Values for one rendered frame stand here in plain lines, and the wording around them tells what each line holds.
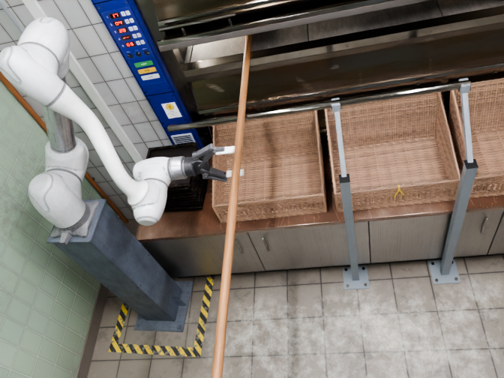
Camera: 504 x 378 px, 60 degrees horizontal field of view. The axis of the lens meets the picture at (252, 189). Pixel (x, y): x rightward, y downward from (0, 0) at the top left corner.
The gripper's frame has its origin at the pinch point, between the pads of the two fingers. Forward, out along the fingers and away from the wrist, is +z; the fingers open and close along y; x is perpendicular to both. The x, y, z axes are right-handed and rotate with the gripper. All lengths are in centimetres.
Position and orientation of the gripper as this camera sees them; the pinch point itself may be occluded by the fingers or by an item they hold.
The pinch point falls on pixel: (236, 161)
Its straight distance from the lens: 164.7
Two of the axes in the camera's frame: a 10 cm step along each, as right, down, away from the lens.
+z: 9.7, -0.9, -2.2
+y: 2.3, 5.9, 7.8
